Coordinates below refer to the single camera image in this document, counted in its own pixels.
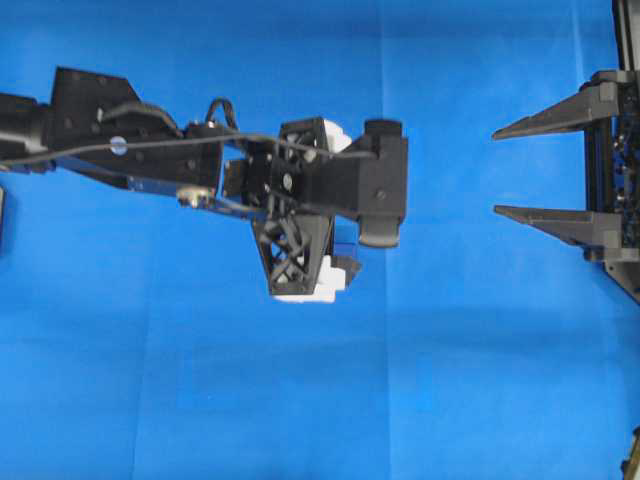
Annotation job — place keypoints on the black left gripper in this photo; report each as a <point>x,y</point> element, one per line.
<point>295,245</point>

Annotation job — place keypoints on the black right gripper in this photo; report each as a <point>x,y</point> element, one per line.
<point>609,232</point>

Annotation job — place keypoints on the dark object at bottom right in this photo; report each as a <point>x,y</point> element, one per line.
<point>630,466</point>

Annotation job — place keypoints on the blue table cloth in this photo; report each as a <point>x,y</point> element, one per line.
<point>138,338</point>

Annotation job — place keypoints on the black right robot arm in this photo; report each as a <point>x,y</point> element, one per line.
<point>626,21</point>

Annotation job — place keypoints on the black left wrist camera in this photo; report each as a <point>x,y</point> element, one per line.
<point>366,183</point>

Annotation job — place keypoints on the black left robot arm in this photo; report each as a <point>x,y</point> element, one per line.
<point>97,126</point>

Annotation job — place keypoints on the blue block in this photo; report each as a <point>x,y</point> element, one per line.
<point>345,241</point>

